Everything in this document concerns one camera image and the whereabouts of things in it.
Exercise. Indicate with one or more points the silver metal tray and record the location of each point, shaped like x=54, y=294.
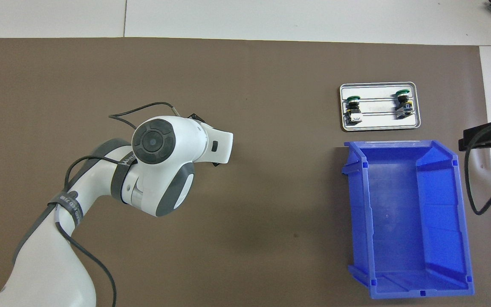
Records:
x=377, y=122

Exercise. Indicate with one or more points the blue plastic storage bin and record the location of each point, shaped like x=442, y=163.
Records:
x=394, y=221

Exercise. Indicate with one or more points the brown table mat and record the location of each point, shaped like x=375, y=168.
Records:
x=271, y=85

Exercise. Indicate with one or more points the green push button switch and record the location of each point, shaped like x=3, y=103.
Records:
x=353, y=111
x=403, y=106

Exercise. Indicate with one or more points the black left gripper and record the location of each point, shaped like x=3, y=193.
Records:
x=195, y=117

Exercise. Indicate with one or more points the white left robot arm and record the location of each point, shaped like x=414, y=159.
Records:
x=164, y=145

